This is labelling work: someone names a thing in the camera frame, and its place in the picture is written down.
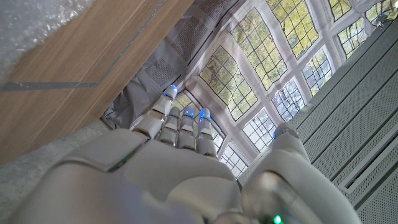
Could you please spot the printed window backdrop cloth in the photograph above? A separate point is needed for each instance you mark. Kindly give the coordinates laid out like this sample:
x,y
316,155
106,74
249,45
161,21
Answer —
x,y
248,62

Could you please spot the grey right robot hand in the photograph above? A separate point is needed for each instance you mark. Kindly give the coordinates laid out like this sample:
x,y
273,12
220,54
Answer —
x,y
174,186

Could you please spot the clear bubble wrap sheet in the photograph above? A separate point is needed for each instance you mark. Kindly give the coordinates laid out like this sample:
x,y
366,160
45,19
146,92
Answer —
x,y
28,28

